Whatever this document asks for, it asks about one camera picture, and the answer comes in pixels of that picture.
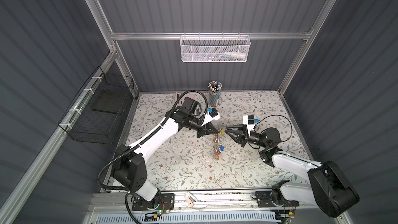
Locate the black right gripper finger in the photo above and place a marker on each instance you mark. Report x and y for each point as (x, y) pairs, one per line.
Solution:
(237, 127)
(238, 137)

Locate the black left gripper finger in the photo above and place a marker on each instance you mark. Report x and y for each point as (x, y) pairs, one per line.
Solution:
(208, 131)
(211, 126)

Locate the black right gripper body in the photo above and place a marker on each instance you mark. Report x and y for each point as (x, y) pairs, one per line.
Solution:
(245, 134)

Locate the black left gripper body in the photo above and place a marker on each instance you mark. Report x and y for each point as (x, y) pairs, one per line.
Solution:
(200, 131)

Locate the round metal key organizer plate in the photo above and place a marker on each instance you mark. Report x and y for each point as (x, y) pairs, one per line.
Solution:
(218, 144)

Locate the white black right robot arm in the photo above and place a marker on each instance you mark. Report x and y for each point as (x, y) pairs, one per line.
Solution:
(325, 185)

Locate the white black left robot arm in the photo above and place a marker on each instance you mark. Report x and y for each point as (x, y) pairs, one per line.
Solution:
(130, 170)

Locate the clear pen cup with pens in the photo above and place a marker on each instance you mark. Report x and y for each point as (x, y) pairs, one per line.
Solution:
(214, 89)

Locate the pink desk calculator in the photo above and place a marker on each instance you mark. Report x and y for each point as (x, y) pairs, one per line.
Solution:
(180, 96)

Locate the white bottle in basket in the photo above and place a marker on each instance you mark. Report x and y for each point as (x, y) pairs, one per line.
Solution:
(236, 55)

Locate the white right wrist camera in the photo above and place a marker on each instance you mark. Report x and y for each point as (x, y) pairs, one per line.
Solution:
(250, 122)

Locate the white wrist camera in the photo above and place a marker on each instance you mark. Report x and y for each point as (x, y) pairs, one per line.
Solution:
(211, 114)
(250, 122)

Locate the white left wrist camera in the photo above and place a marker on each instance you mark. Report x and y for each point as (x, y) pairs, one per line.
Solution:
(211, 114)

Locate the white wire wall basket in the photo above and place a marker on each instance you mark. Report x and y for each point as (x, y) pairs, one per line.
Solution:
(211, 48)

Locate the black wire side basket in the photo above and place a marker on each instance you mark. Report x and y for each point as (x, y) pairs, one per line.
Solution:
(101, 110)

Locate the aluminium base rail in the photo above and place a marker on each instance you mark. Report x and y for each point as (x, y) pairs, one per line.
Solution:
(239, 206)

